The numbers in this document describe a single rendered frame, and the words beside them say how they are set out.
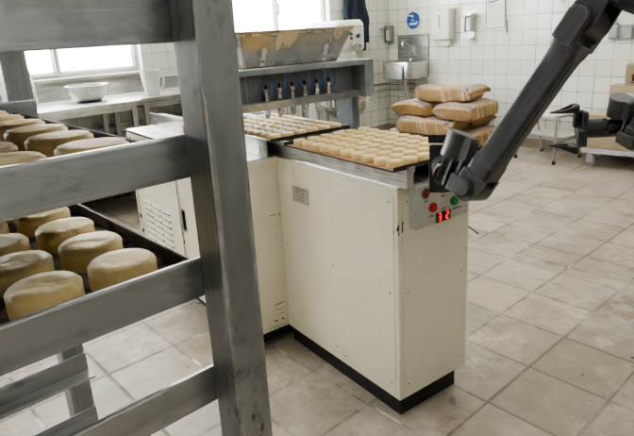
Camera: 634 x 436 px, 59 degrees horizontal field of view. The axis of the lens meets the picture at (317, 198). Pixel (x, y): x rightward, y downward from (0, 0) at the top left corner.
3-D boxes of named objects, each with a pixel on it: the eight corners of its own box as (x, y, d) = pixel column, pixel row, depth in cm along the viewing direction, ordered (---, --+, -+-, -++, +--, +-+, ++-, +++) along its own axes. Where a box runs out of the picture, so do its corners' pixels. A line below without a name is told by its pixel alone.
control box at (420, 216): (408, 227, 175) (408, 185, 171) (458, 210, 189) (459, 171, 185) (417, 230, 172) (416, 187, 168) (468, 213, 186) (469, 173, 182)
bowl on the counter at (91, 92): (75, 105, 410) (72, 88, 407) (60, 102, 434) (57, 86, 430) (118, 99, 431) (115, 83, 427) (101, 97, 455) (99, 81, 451)
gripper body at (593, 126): (575, 109, 167) (602, 109, 166) (574, 142, 170) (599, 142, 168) (582, 112, 161) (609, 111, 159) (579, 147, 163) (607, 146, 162)
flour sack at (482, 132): (471, 151, 539) (471, 136, 535) (433, 146, 567) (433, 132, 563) (505, 138, 588) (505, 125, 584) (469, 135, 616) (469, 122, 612)
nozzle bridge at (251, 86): (196, 152, 237) (186, 71, 228) (330, 127, 277) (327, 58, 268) (232, 164, 212) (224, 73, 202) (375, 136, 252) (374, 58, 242)
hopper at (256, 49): (207, 69, 231) (203, 34, 227) (316, 58, 261) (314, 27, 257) (241, 71, 208) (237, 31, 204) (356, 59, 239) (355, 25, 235)
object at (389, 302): (288, 341, 247) (273, 142, 221) (348, 315, 266) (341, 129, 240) (400, 423, 192) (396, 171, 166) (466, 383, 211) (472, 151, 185)
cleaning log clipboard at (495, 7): (508, 34, 582) (509, -8, 571) (507, 34, 581) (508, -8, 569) (484, 34, 602) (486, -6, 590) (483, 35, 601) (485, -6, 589)
